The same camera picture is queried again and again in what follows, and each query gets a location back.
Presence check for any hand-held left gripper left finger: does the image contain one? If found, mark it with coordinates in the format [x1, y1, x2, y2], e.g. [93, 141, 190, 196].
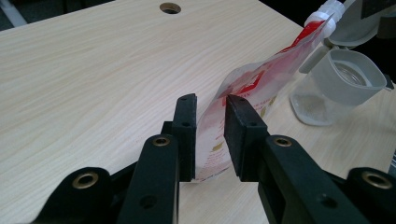
[116, 92, 199, 224]

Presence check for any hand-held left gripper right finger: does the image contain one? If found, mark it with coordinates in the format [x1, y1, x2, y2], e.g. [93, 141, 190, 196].
[223, 94, 372, 224]

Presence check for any red and white spout pouch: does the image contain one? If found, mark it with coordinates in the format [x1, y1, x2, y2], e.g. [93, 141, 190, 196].
[194, 0, 347, 184]

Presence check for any clear jar with white lid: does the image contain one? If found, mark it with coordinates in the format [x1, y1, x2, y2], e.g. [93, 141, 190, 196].
[289, 0, 396, 127]

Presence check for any white desk leg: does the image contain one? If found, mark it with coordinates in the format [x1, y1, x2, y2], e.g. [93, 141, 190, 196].
[0, 3, 28, 28]

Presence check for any round table cable hole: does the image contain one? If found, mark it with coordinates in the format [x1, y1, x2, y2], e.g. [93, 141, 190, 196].
[159, 2, 182, 15]

